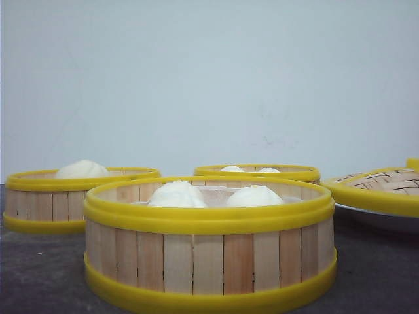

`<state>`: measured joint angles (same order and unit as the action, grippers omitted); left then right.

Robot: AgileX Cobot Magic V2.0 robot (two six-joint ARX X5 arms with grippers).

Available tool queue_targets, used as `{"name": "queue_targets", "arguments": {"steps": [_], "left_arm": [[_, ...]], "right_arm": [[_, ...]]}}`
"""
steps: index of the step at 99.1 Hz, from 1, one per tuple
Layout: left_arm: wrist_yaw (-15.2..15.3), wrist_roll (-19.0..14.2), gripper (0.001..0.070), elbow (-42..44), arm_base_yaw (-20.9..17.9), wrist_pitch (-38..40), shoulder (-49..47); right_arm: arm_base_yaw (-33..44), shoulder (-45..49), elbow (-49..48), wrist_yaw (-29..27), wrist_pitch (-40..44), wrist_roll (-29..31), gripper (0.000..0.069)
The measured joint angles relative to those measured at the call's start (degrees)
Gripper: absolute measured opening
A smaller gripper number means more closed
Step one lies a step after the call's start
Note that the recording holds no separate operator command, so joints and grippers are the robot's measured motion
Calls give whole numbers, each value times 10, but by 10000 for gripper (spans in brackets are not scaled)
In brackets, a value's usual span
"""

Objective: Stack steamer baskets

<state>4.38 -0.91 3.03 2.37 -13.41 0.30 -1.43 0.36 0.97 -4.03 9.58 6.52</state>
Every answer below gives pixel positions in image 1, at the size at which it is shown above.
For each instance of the bamboo steamer basket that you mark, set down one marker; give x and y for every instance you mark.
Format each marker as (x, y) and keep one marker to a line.
(219, 259)
(291, 172)
(37, 202)

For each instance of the woven bamboo steamer lid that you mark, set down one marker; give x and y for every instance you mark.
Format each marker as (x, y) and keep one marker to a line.
(391, 191)

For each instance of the left bun in rear basket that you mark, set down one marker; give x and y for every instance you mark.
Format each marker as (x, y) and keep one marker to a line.
(231, 169)

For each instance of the bun in basket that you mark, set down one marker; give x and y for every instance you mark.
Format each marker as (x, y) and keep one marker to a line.
(268, 170)
(254, 196)
(82, 169)
(177, 194)
(231, 169)

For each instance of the left bun in front basket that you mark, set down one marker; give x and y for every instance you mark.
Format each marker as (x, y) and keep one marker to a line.
(177, 194)

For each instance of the right bun in rear basket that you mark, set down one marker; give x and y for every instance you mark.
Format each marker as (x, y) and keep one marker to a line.
(268, 170)

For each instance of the right bun in front basket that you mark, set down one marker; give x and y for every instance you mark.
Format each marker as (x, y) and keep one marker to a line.
(254, 196)

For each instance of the white plate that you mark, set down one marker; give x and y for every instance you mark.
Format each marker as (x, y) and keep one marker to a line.
(383, 221)

